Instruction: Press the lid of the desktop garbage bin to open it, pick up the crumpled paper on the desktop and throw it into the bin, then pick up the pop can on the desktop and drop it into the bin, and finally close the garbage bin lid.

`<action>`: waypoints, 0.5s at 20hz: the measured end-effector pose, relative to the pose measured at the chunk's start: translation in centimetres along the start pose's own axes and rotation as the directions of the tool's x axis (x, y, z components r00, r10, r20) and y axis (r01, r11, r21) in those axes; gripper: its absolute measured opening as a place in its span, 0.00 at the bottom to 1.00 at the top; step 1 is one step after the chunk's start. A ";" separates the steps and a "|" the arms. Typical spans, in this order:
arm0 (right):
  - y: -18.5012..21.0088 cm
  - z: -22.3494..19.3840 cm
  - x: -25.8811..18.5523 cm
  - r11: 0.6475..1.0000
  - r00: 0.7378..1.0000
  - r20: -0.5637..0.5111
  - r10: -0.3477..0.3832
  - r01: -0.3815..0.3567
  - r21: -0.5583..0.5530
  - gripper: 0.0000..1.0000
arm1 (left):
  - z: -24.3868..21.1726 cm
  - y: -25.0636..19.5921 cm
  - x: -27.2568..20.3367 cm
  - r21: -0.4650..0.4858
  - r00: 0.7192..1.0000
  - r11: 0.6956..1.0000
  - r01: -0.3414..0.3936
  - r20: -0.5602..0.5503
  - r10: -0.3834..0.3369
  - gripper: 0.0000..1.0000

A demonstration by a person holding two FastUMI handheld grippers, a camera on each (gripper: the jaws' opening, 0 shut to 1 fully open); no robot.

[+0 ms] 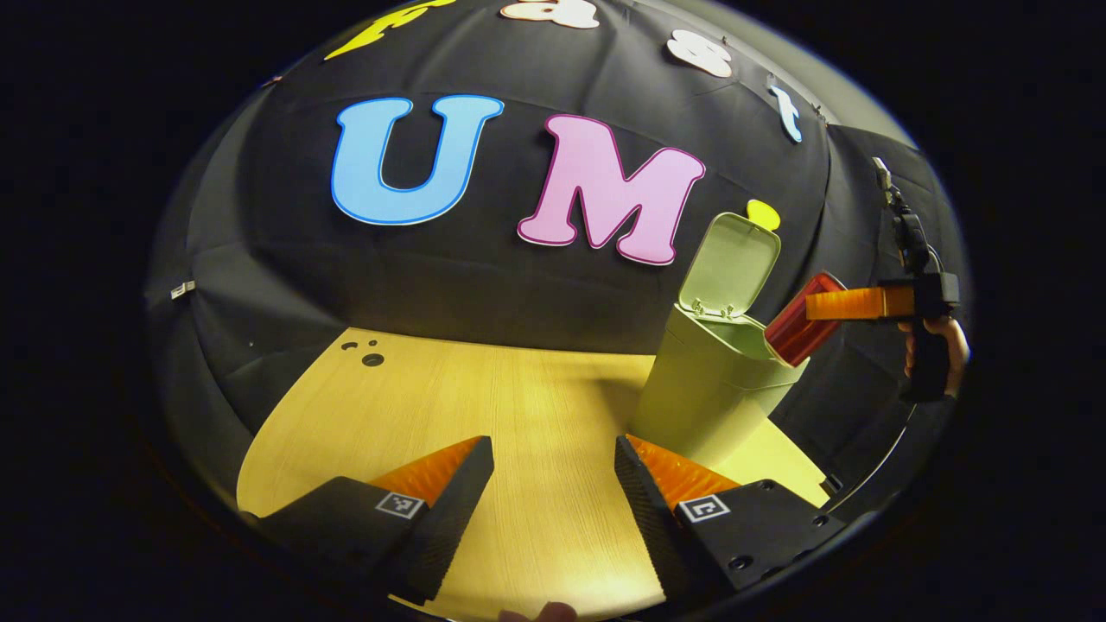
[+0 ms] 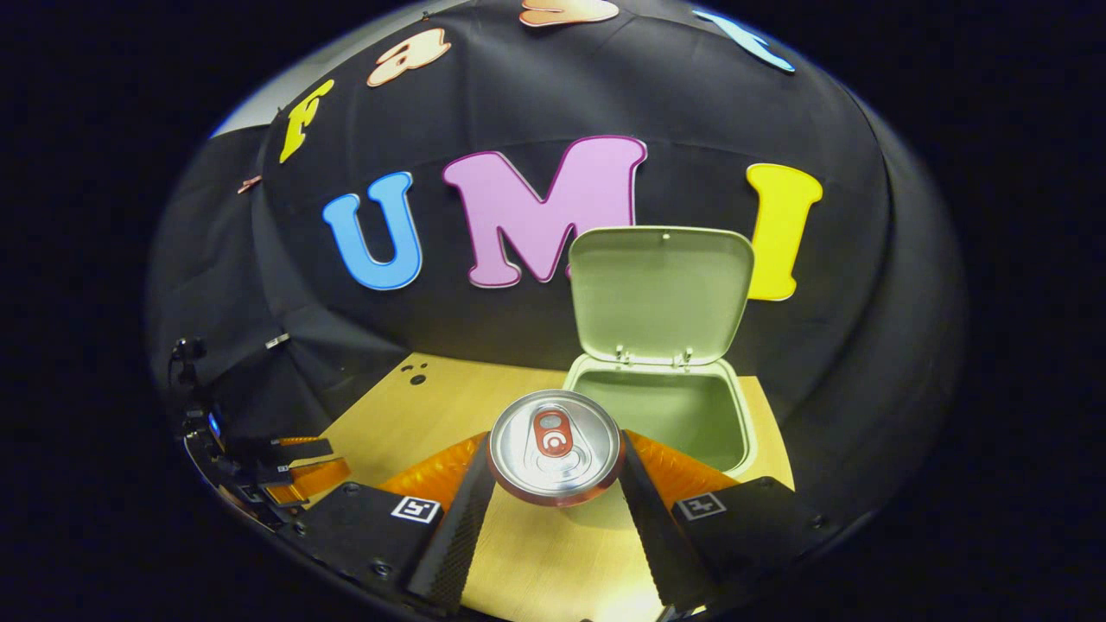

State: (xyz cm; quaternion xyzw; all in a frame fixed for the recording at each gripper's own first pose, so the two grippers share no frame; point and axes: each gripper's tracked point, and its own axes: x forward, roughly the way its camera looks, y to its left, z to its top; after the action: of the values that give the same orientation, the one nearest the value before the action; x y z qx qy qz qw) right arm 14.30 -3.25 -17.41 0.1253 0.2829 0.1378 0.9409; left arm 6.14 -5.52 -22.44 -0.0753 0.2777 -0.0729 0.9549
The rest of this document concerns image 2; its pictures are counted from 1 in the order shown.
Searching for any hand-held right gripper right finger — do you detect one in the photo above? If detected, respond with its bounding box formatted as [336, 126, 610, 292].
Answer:
[618, 430, 830, 610]

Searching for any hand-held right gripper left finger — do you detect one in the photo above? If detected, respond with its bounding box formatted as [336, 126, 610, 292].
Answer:
[289, 430, 498, 614]

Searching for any red pop can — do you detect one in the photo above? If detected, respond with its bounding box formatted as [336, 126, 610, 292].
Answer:
[486, 390, 626, 508]

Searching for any pale green garbage bin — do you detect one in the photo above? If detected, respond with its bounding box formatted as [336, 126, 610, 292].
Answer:
[562, 226, 757, 480]

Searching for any wooden desktop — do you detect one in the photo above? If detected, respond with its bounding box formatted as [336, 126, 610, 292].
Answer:
[320, 352, 796, 622]

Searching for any black backdrop cloth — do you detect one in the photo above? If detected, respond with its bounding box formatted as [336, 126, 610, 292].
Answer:
[145, 0, 967, 519]

